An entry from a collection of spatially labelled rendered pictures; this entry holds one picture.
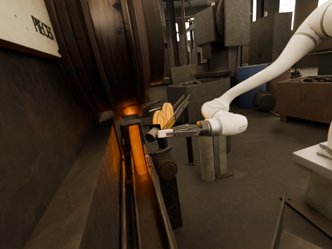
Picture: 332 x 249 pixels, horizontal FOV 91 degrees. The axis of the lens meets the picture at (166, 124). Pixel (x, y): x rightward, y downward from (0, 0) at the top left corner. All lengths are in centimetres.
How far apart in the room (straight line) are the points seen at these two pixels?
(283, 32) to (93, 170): 551
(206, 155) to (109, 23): 128
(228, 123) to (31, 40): 72
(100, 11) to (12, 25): 15
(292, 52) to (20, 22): 88
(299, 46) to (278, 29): 455
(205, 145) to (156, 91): 203
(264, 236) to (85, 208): 118
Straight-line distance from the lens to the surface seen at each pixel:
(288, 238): 54
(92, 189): 26
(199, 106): 287
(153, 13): 46
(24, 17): 30
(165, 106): 113
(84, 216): 23
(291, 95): 303
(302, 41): 94
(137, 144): 54
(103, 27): 36
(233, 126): 82
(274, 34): 538
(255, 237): 130
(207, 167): 153
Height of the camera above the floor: 101
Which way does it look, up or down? 18 degrees down
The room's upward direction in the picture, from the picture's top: 8 degrees counter-clockwise
